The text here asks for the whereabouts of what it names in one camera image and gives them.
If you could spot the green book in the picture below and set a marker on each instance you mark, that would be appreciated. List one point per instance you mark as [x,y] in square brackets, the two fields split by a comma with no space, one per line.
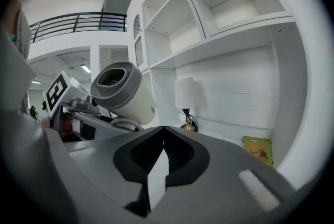
[258,151]

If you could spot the black balcony railing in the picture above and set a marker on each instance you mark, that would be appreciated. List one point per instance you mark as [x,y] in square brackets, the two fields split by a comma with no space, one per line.
[78,22]

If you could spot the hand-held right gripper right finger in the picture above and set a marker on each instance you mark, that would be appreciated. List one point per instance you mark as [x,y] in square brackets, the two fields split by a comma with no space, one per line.
[221,165]

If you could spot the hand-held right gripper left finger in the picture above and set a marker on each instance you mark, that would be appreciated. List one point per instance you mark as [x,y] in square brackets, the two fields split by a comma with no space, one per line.
[99,170]

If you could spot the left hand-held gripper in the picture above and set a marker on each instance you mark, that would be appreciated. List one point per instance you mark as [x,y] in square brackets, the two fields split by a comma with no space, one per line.
[56,93]

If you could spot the white shade table lamp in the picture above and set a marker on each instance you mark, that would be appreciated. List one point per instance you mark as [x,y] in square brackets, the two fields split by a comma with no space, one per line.
[189,92]

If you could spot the white wall shelf unit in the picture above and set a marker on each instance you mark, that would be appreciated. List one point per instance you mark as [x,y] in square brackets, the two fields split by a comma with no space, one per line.
[235,82]

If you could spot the ceiling strip light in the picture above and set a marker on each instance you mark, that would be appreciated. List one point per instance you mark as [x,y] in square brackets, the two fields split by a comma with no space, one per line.
[85,68]

